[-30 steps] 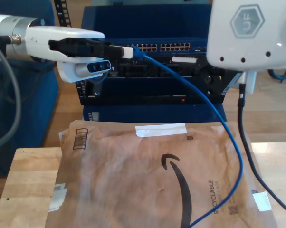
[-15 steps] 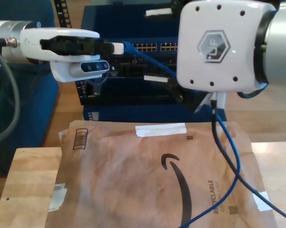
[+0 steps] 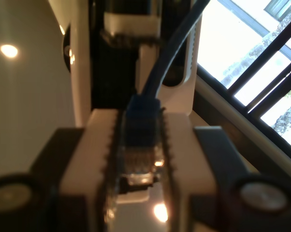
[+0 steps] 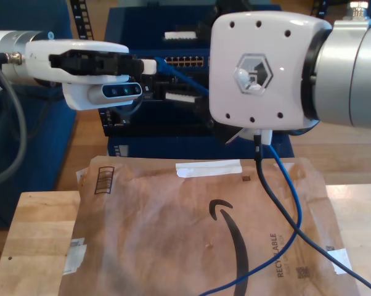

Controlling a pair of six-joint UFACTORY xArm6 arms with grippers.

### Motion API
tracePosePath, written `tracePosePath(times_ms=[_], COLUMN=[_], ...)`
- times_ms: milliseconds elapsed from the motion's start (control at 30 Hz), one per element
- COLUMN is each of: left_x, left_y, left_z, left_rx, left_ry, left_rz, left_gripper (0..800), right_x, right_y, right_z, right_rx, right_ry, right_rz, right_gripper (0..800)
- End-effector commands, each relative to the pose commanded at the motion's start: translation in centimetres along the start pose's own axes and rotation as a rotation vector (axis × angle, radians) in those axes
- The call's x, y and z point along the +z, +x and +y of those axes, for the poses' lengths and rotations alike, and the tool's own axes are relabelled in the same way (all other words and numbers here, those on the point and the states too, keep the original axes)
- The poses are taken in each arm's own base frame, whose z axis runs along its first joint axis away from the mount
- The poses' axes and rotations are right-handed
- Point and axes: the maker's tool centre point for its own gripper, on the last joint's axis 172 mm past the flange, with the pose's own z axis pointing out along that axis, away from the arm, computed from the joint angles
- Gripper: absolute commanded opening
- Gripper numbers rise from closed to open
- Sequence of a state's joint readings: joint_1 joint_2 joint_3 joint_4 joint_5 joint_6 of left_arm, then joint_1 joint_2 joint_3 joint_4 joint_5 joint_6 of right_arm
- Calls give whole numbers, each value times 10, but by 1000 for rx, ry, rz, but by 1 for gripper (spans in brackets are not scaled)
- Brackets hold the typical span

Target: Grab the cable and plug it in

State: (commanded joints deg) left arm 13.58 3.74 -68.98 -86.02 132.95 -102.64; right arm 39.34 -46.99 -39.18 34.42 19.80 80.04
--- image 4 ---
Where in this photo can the black rack server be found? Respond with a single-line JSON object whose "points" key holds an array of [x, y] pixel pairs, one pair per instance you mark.
{"points": [[173, 89]]}

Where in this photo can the dark blue flat case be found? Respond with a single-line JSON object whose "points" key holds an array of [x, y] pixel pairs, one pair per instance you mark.
{"points": [[173, 149]]}

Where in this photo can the white tape strip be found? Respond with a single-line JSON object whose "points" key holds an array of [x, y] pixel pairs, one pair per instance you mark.
{"points": [[208, 168], [339, 260]]}

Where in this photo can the blue sofa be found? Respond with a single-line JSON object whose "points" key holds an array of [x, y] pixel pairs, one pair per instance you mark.
{"points": [[34, 154]]}

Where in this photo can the brown paper mailer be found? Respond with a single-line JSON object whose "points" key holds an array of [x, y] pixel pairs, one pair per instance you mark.
{"points": [[157, 231]]}

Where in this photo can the white paper label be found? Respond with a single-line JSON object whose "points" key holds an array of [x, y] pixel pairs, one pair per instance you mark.
{"points": [[74, 257]]}

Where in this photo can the blue network switch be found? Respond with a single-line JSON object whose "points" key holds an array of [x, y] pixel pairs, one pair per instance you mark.
{"points": [[136, 27]]}

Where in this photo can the black rack frame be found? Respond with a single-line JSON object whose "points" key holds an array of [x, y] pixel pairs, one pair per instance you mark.
{"points": [[103, 121]]}

